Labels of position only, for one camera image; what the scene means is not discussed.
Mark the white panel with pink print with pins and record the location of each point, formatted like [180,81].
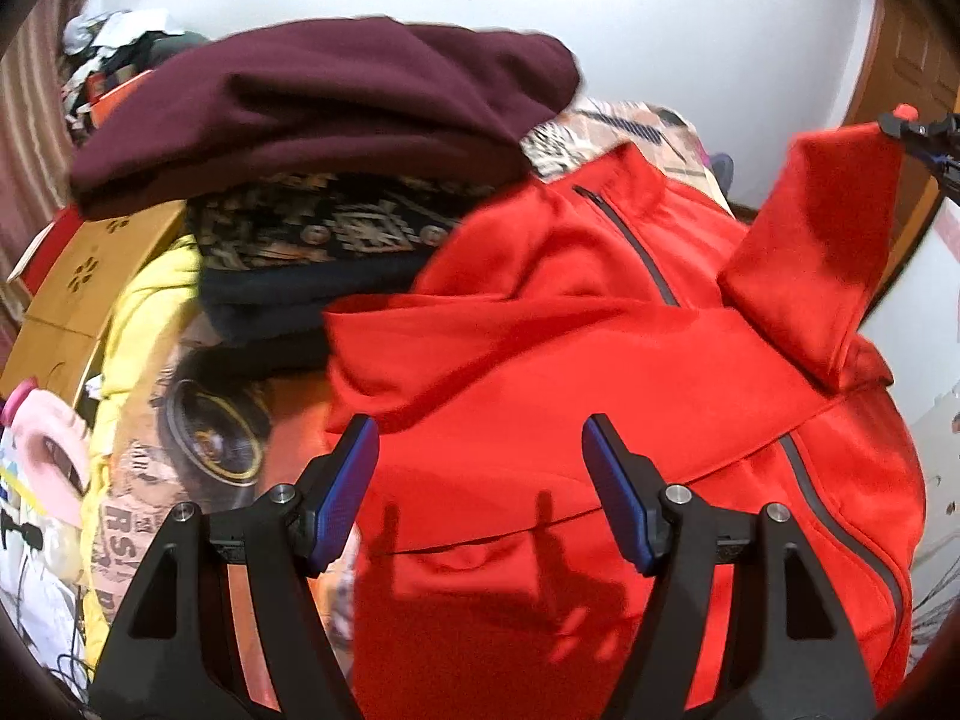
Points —
[922,330]

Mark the black gold patterned garment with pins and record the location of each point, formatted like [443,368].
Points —
[337,221]

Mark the wooden door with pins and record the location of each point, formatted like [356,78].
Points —
[907,52]

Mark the maroon sweater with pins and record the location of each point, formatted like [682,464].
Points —
[315,97]

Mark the dark blue cloth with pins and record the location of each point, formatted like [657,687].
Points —
[721,169]

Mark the pile of clutter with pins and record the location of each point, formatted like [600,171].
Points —
[120,52]

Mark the yellow cloth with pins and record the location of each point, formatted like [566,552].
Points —
[142,322]

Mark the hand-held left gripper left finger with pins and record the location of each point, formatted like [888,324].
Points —
[349,487]

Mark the pink plastic toy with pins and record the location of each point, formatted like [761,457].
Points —
[45,427]

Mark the dry twig bundle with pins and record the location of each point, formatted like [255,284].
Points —
[937,577]

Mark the cardboard box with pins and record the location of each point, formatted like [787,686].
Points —
[67,292]

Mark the striped brown curtain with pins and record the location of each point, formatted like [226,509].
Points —
[30,105]

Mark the red zip jacket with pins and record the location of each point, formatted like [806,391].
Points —
[540,360]

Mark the newspaper print blanket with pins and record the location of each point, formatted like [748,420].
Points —
[210,420]

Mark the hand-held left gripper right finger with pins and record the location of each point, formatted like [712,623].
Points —
[615,487]

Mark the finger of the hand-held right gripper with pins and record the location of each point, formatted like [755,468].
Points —
[919,124]
[951,176]

